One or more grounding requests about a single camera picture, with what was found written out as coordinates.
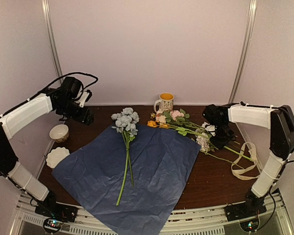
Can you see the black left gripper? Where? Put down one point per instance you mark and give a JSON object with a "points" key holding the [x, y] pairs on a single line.
{"points": [[82, 118]]}

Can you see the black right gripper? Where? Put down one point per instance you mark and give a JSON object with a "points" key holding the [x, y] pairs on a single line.
{"points": [[220, 144]]}

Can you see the lilac hydrangea fake flower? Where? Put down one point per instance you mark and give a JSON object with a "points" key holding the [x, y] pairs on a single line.
{"points": [[203, 139]]}

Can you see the pink fake flower stem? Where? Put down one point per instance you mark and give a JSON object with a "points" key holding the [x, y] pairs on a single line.
{"points": [[179, 118]]}

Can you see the orange fake flower stem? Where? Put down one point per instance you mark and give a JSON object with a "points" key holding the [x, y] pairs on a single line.
{"points": [[156, 124]]}

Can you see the blue fake flower stems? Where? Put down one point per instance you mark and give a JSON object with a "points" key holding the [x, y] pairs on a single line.
{"points": [[125, 124]]}

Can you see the blue wrapping paper sheet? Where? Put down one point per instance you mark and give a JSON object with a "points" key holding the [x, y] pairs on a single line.
{"points": [[162, 161]]}

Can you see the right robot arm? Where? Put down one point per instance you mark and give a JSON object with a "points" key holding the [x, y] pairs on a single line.
{"points": [[280, 122]]}

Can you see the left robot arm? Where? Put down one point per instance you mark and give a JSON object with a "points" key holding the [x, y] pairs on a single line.
{"points": [[17, 121]]}

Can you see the cream ceramic bowl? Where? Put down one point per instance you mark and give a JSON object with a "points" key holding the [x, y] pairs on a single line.
{"points": [[59, 133]]}

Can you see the floral ceramic mug yellow inside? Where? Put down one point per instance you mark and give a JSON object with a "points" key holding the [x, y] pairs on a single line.
{"points": [[164, 103]]}

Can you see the white scalloped dish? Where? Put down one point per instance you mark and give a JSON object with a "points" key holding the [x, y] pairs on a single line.
{"points": [[56, 156]]}

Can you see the cream ribbon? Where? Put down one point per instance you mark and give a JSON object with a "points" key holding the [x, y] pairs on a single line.
{"points": [[245, 162]]}

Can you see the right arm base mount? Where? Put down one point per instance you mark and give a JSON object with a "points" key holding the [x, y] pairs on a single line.
{"points": [[244, 210]]}

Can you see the left aluminium corner post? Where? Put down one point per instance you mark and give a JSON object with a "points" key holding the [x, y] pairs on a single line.
{"points": [[52, 42]]}

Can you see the aluminium corner post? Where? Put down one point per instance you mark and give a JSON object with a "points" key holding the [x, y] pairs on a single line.
{"points": [[250, 22], [52, 42]]}

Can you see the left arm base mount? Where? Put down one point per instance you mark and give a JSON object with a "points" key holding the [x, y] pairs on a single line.
{"points": [[60, 212]]}

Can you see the right aluminium corner post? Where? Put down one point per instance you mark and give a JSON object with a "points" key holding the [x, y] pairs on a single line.
{"points": [[250, 22]]}

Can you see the front aluminium rail base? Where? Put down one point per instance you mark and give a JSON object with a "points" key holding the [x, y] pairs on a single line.
{"points": [[272, 219]]}

